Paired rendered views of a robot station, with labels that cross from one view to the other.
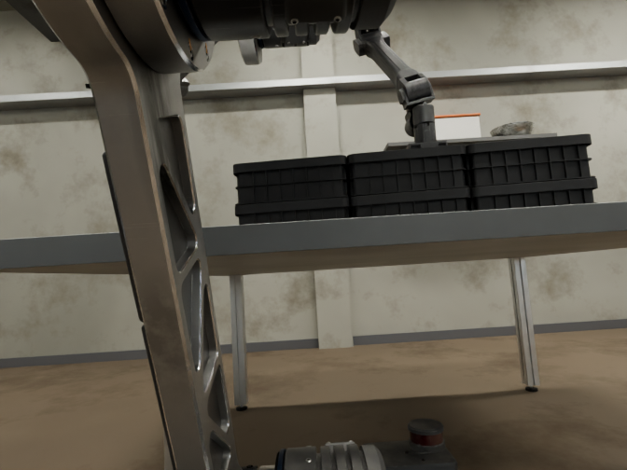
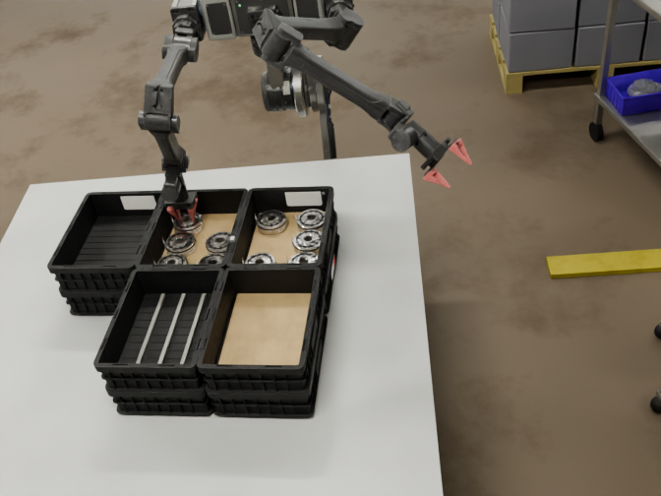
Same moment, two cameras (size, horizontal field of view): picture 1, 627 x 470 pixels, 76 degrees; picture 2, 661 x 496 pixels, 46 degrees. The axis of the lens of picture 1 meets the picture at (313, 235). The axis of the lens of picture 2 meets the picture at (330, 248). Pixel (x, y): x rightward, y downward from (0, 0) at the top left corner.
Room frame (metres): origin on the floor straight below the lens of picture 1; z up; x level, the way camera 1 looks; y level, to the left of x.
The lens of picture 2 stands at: (3.12, 0.43, 2.52)
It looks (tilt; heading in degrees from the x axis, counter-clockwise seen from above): 41 degrees down; 187
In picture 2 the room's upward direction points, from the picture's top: 9 degrees counter-clockwise
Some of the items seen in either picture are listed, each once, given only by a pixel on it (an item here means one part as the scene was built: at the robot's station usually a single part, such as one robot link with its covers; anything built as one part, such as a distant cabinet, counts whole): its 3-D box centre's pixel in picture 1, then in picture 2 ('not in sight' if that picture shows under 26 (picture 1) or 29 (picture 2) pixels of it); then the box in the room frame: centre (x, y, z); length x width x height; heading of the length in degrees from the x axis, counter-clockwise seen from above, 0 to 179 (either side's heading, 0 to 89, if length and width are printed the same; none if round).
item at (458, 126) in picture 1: (451, 133); not in sight; (3.35, -1.25, 1.78); 0.40 x 0.33 x 0.22; 91
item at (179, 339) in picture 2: not in sight; (166, 328); (1.57, -0.29, 0.87); 0.40 x 0.30 x 0.11; 176
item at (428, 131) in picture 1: (424, 138); (179, 193); (1.06, -0.32, 0.98); 0.10 x 0.07 x 0.07; 85
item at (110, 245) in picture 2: (501, 182); (114, 241); (1.15, -0.56, 0.87); 0.40 x 0.30 x 0.11; 176
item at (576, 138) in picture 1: (499, 165); (109, 229); (1.15, -0.56, 0.92); 0.40 x 0.30 x 0.02; 176
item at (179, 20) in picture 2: not in sight; (185, 29); (0.81, -0.23, 1.45); 0.09 x 0.08 x 0.12; 91
